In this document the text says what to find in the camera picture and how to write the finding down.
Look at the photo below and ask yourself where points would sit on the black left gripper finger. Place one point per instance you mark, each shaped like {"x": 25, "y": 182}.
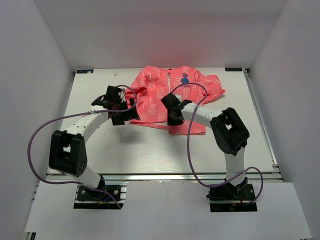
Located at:
{"x": 132, "y": 114}
{"x": 119, "y": 119}

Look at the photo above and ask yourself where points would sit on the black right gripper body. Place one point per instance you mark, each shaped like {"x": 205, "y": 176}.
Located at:
{"x": 170, "y": 111}

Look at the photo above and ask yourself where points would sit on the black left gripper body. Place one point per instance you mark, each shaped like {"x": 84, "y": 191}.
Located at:
{"x": 121, "y": 105}

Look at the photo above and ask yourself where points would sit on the pink bear print jacket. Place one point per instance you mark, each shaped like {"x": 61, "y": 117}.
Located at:
{"x": 161, "y": 94}

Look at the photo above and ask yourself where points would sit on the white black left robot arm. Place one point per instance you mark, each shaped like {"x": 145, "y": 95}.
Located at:
{"x": 68, "y": 154}

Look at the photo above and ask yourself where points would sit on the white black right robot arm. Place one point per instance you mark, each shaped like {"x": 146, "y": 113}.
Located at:
{"x": 228, "y": 129}

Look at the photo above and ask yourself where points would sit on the blue left corner label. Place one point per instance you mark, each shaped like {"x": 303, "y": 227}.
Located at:
{"x": 84, "y": 71}

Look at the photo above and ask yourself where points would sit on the blue corner label sticker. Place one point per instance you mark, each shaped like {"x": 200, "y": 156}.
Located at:
{"x": 233, "y": 69}

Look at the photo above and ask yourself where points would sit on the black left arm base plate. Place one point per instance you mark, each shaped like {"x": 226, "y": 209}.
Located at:
{"x": 86, "y": 199}

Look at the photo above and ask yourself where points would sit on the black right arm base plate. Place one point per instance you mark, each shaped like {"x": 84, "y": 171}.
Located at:
{"x": 224, "y": 200}

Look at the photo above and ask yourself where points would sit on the aluminium front rail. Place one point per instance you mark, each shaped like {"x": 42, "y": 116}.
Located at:
{"x": 269, "y": 177}

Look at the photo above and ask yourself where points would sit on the aluminium rail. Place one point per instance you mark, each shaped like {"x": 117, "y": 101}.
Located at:
{"x": 264, "y": 131}
{"x": 269, "y": 177}

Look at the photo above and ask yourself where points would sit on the aluminium right side rail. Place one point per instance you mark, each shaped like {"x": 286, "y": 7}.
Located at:
{"x": 264, "y": 131}

